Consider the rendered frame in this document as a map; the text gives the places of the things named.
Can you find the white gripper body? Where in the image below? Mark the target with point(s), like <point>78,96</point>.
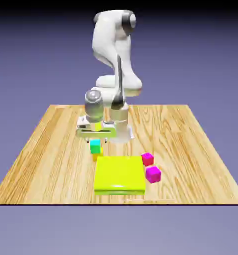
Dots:
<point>96,134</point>

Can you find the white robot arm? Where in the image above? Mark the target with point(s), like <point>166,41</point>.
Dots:
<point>110,43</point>

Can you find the small teal cube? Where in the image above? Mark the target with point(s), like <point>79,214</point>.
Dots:
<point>95,147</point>

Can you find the small yellow cube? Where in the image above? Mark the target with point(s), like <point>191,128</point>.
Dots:
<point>95,157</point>

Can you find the small red cube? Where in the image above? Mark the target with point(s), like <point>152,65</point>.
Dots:
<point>147,159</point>

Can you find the small magenta cube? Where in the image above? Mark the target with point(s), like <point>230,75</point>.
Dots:
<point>153,174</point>

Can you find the large yellow box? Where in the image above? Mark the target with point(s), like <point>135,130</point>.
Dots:
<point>119,173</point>

